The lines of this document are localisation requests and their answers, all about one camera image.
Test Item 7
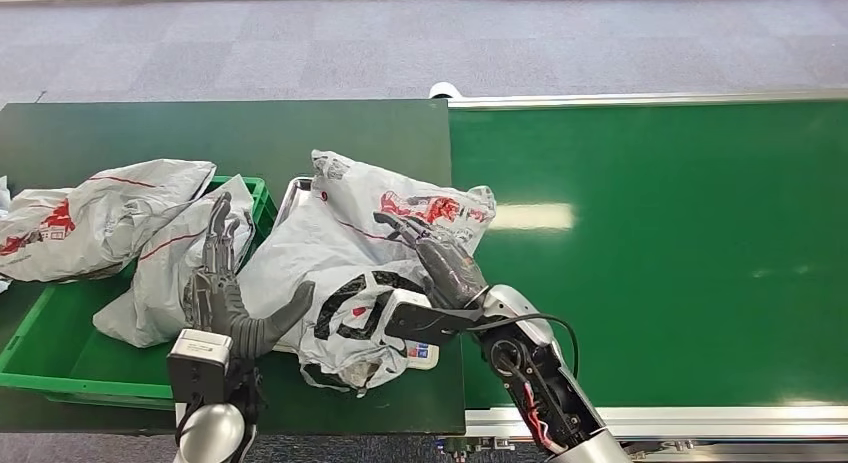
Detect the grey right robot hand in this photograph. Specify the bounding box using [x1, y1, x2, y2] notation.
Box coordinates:
[372, 210, 492, 311]

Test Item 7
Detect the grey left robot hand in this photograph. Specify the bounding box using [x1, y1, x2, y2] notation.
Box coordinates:
[183, 191, 317, 361]

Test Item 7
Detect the grey mailer bag black logo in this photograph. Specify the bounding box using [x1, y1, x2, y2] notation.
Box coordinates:
[237, 149, 497, 399]

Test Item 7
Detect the green conveyor belt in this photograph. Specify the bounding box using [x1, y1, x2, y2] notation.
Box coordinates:
[448, 99, 848, 410]

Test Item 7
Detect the grey mailer bag red line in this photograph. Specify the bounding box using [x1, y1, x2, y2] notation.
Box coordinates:
[92, 175, 256, 350]

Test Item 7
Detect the grey mailer bag red print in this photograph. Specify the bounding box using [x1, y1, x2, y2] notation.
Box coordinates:
[0, 159, 217, 284]

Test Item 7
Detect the green plastic crate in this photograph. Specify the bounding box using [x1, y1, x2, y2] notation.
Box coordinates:
[0, 175, 277, 412]

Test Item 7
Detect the white bag edge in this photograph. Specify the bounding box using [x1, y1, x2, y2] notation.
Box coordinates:
[0, 176, 11, 294]

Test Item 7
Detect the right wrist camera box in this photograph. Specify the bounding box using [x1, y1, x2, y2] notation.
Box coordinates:
[384, 288, 485, 347]

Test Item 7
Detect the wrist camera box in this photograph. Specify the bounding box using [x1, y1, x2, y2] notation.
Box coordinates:
[384, 288, 485, 347]
[166, 328, 234, 408]

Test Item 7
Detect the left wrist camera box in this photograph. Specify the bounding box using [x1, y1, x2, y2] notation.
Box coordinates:
[166, 328, 234, 408]

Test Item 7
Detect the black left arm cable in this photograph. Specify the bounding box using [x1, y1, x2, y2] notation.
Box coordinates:
[173, 393, 201, 448]

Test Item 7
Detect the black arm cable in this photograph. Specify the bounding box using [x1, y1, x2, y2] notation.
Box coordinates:
[463, 312, 582, 382]
[173, 393, 201, 448]

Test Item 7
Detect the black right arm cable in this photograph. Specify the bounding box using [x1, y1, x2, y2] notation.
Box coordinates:
[463, 312, 582, 382]

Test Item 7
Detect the aluminium conveyor frame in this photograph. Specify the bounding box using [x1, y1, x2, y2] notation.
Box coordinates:
[437, 87, 848, 463]

